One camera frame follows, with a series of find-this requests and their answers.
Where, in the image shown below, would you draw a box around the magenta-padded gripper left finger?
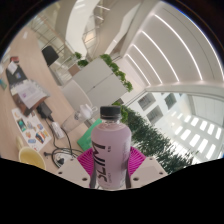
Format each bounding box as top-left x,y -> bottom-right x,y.
55,147 -> 99,190

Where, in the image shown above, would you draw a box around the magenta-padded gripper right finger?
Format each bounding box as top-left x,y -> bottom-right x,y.
126,145 -> 168,188

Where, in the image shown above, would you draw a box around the lilac bottle with black cap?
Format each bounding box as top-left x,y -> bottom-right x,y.
90,105 -> 133,191

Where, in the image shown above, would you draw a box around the row of green hedge plants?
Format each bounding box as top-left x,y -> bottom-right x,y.
111,101 -> 198,174

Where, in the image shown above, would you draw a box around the pale yellow mug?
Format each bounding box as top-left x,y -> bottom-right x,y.
15,135 -> 47,171

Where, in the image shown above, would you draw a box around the clear plastic bottle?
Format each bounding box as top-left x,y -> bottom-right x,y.
60,103 -> 99,133

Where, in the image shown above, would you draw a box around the colourful sticker sheet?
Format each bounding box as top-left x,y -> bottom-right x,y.
11,107 -> 53,153

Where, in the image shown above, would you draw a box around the black charger block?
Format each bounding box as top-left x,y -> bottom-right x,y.
35,101 -> 55,122

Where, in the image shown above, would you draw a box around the white chair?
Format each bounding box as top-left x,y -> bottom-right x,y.
61,79 -> 93,116

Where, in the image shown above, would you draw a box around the white cabinet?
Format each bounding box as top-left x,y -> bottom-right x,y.
71,58 -> 129,108

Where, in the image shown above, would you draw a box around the green plants on cabinet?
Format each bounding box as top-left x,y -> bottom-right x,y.
99,53 -> 134,93

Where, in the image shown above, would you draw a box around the black flat case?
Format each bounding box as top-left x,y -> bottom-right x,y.
5,64 -> 29,94

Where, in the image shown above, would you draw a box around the white planter with plants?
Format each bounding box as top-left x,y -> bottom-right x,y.
68,51 -> 90,76

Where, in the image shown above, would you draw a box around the ceiling light strips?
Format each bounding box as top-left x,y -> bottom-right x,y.
124,13 -> 224,86

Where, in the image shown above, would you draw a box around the black chair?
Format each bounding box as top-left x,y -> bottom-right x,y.
41,45 -> 60,68

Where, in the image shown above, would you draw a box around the black tangled cables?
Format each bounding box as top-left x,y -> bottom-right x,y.
43,118 -> 84,168

